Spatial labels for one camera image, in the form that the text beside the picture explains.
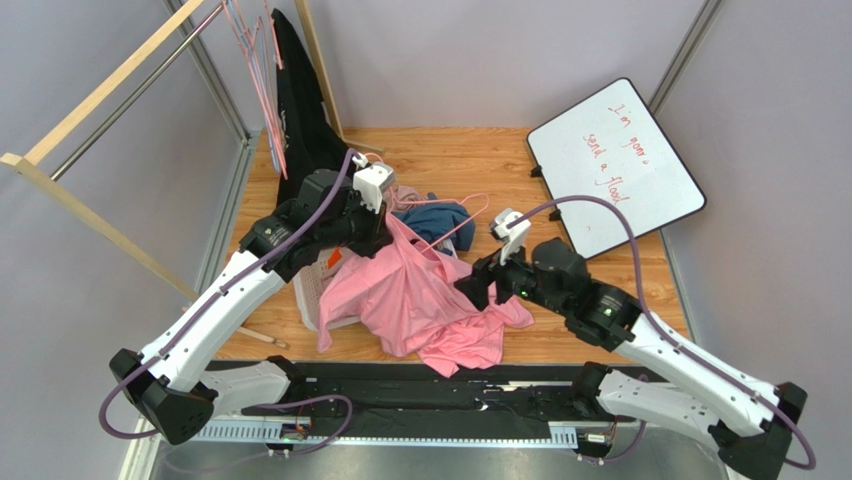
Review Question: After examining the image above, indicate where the pink t-shirt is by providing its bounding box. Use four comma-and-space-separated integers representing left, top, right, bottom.
317, 214, 534, 378

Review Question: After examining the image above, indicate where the white slotted cable duct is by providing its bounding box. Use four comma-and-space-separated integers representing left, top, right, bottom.
193, 417, 579, 449

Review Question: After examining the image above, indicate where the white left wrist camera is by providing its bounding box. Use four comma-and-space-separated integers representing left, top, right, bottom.
352, 152, 396, 215

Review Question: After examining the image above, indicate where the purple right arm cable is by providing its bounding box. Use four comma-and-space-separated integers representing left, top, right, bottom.
509, 194, 818, 471

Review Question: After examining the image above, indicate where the black hanging t-shirt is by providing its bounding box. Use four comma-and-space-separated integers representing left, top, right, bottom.
271, 9, 348, 205

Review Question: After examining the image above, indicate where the white board with red writing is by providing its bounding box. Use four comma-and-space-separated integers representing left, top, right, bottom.
527, 77, 707, 259

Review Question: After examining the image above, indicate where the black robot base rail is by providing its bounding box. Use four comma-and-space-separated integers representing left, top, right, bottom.
282, 361, 616, 432

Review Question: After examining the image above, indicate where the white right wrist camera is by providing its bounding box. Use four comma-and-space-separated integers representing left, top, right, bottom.
489, 208, 532, 265

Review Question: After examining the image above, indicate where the teal blue t-shirt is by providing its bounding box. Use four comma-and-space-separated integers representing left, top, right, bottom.
394, 202, 476, 251

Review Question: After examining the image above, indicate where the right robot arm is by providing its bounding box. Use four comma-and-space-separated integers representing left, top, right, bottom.
454, 238, 807, 479

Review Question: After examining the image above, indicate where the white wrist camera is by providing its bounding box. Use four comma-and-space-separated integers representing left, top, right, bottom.
489, 208, 532, 265
352, 152, 396, 215

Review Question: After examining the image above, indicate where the orange garment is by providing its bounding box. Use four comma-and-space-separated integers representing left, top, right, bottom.
327, 247, 343, 269

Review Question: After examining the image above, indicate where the white plastic laundry basket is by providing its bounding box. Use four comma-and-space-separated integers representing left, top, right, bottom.
291, 247, 354, 332

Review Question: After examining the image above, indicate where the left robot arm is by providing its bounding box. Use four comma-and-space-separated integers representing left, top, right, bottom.
109, 163, 395, 445

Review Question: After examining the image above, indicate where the wooden clothes rack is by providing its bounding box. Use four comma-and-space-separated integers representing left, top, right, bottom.
0, 0, 385, 350

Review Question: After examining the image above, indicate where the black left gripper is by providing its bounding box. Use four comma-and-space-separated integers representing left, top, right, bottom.
318, 193, 394, 260

